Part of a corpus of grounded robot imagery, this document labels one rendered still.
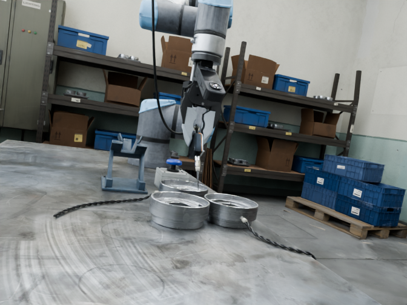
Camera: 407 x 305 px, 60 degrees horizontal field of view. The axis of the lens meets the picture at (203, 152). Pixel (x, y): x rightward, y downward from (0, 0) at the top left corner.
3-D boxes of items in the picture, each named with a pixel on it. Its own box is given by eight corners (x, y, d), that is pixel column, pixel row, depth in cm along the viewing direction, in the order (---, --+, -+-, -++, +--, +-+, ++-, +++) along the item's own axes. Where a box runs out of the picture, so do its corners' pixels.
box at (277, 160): (295, 173, 488) (301, 142, 484) (263, 169, 470) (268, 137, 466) (279, 167, 528) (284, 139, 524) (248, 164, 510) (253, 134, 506)
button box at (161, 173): (187, 192, 88) (190, 173, 87) (159, 190, 85) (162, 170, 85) (178, 185, 95) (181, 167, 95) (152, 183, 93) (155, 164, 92)
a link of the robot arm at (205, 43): (230, 39, 80) (195, 31, 77) (226, 59, 80) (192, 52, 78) (219, 43, 87) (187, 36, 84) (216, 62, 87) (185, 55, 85)
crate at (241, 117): (254, 126, 503) (257, 111, 501) (268, 128, 467) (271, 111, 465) (221, 121, 485) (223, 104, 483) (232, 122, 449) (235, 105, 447)
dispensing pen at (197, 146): (194, 186, 75) (192, 119, 83) (189, 192, 78) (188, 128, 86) (204, 186, 76) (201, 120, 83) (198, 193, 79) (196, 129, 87)
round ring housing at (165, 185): (196, 198, 83) (199, 181, 82) (212, 212, 73) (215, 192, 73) (152, 195, 79) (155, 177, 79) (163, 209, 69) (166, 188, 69)
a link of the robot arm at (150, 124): (138, 133, 128) (143, 95, 127) (175, 139, 128) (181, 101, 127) (132, 135, 116) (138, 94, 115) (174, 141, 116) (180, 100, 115)
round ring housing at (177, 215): (158, 231, 56) (162, 206, 55) (140, 211, 65) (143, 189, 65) (216, 231, 60) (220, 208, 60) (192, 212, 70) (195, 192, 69)
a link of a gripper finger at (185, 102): (194, 126, 83) (203, 91, 83) (196, 127, 82) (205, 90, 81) (175, 121, 82) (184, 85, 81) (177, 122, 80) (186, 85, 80)
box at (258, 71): (277, 91, 465) (282, 62, 461) (238, 83, 440) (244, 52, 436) (260, 91, 502) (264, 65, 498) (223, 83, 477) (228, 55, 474)
